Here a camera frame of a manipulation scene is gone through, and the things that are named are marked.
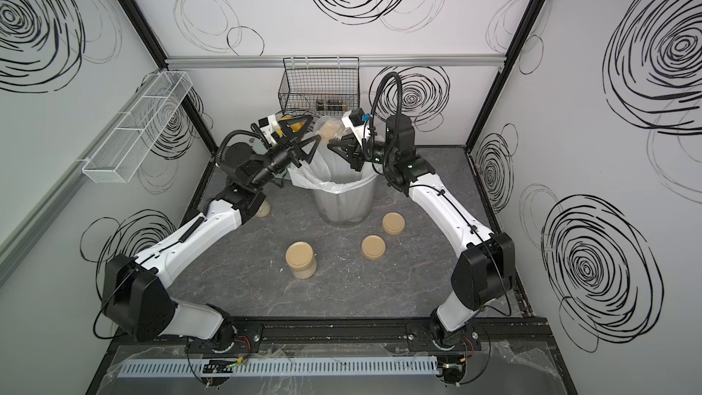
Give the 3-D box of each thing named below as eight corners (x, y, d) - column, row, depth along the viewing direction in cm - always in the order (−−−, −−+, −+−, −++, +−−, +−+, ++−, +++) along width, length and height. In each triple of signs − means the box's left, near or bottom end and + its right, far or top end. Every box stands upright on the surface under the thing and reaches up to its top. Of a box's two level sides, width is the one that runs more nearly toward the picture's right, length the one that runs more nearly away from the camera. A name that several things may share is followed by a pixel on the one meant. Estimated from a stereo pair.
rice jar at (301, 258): (290, 280, 86) (283, 267, 77) (294, 256, 91) (287, 241, 82) (315, 280, 86) (311, 267, 77) (317, 256, 91) (313, 241, 82)
